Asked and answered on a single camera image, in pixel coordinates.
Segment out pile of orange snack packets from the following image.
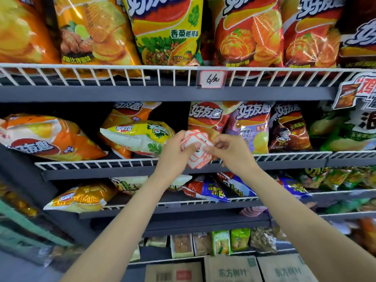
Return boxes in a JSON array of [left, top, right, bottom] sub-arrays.
[[0, 182, 40, 218]]

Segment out stack of red-bordered price tags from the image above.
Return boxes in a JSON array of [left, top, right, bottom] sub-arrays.
[[181, 129, 217, 170]]

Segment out white green snack bag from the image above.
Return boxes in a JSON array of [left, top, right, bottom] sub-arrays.
[[308, 101, 376, 152]]

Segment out person's left hand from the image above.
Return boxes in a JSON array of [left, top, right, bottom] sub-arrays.
[[152, 130, 203, 185]]

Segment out person's right forearm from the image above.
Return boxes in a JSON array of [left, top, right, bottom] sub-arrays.
[[242, 167, 376, 282]]

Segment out dark brown chip bag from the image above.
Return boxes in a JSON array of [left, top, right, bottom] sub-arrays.
[[268, 102, 314, 153]]

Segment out orange yellow chip bag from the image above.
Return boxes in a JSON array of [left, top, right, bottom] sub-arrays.
[[0, 0, 61, 74]]

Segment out dark red chip bag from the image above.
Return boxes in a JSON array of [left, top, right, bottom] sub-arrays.
[[336, 0, 376, 69]]

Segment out yellow white chip bag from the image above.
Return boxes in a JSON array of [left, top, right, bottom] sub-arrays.
[[99, 120, 176, 158]]

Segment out green snack packet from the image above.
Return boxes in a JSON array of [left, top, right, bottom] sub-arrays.
[[211, 230, 232, 257], [230, 228, 251, 252]]

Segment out red orange chip bag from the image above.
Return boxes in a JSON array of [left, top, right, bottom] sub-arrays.
[[207, 0, 285, 77], [280, 0, 348, 69]]

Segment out dark grey metal shelf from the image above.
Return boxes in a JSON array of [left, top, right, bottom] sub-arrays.
[[0, 63, 376, 268]]

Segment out pink striped snack bag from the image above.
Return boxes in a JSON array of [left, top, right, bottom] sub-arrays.
[[239, 205, 268, 218]]

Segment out single red-bordered white label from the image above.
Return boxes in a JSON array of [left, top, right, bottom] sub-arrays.
[[199, 70, 226, 89]]

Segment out white red cutout shelf sign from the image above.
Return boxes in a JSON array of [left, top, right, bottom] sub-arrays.
[[332, 72, 376, 114]]

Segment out person's left forearm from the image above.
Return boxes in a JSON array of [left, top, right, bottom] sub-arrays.
[[60, 173, 181, 282]]

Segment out yellow green chip bag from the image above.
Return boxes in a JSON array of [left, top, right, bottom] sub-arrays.
[[121, 0, 205, 67]]

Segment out golden yellow chip bag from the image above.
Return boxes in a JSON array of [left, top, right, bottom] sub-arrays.
[[43, 183, 119, 214]]

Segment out person's right hand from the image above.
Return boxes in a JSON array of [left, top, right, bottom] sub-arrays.
[[202, 133, 259, 181]]

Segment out clear nut bag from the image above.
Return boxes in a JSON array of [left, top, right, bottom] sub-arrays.
[[249, 227, 278, 253]]

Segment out blue white red snack bag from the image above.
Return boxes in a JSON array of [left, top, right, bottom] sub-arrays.
[[217, 172, 257, 198], [181, 175, 230, 203], [276, 175, 313, 200]]

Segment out small green snack bag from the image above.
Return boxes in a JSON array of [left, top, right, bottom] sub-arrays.
[[324, 198, 371, 215]]

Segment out orange white chip bag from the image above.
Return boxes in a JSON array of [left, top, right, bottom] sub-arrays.
[[0, 114, 108, 162]]

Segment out small green potato stick bag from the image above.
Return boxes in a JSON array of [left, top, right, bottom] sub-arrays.
[[320, 168, 352, 191], [298, 167, 327, 189], [342, 168, 376, 190]]

